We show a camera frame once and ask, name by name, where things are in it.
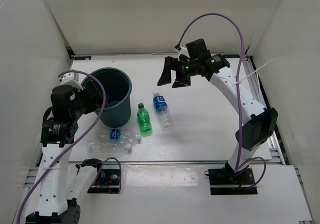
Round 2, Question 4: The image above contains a white zip tie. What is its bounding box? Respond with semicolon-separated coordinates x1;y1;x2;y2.
232;58;275;87

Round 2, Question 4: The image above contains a blue label water bottle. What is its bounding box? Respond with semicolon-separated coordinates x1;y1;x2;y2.
152;92;173;130

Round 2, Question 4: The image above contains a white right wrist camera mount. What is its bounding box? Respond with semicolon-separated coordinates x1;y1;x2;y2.
174;44;189;59

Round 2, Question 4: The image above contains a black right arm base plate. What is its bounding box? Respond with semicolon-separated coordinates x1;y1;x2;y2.
204;168;258;195

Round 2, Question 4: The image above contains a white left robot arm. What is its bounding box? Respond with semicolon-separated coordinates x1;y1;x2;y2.
25;78;107;223

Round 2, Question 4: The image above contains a clear bottle blue label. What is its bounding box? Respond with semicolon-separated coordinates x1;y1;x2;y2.
96;128;142;144

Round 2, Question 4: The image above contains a green plastic soda bottle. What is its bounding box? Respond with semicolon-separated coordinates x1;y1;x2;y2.
137;103;152;135

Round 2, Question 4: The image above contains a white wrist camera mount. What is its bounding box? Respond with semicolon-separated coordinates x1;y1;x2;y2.
174;44;189;59
59;72;83;90

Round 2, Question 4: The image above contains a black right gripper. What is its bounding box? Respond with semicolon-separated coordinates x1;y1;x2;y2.
157;57;199;89

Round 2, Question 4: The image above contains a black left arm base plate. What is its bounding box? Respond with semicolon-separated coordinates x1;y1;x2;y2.
87;165;122;194

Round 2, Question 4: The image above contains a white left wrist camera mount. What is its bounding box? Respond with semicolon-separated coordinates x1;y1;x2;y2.
59;72;83;90

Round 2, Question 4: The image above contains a dark teal plastic bin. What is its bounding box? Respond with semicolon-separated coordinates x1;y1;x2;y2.
91;67;132;128

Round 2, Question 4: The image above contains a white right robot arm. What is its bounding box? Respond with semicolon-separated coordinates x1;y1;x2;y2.
157;39;278;184

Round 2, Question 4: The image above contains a clear bottle without label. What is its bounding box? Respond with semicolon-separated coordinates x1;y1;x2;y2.
86;141;133;154

